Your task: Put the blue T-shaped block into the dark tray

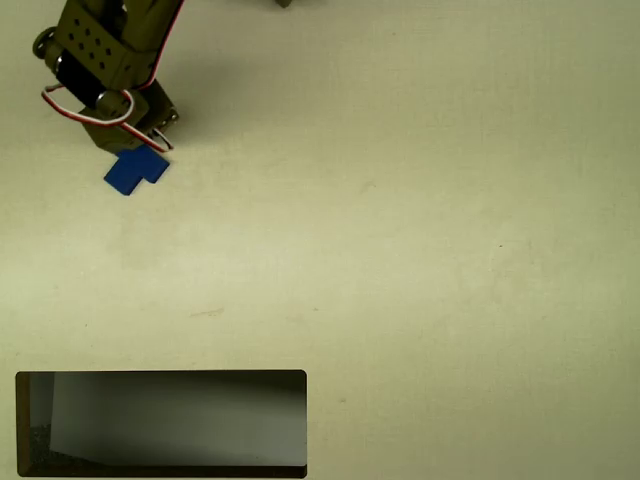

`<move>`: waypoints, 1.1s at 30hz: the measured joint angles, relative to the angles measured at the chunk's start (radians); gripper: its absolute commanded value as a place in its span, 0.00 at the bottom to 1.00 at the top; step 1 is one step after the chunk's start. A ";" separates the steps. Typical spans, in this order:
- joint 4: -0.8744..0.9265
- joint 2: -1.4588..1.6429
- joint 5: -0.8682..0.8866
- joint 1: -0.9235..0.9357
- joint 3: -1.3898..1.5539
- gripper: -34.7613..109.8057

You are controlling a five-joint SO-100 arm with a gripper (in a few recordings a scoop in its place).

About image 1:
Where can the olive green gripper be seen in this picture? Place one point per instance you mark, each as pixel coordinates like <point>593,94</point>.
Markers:
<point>106,141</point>

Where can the dark rectangular bin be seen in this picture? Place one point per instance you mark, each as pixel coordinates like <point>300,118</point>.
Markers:
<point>150,425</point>

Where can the blue T-shaped block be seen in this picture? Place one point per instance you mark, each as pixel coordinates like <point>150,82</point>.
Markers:
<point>132,170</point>

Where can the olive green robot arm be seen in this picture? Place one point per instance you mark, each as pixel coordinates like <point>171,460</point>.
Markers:
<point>92,45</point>

